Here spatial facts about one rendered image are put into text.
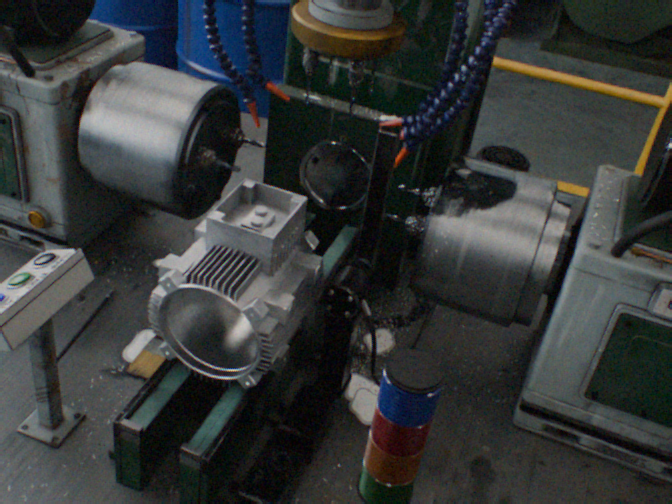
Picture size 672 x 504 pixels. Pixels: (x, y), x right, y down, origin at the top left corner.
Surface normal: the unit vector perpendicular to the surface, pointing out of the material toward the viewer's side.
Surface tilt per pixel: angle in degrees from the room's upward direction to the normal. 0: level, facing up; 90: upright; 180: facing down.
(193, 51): 90
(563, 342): 90
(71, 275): 67
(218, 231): 90
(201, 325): 40
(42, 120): 90
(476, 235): 54
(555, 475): 0
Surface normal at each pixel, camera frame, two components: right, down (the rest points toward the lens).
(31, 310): 0.90, -0.04
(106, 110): -0.20, -0.11
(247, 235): -0.36, 0.52
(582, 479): 0.12, -0.80
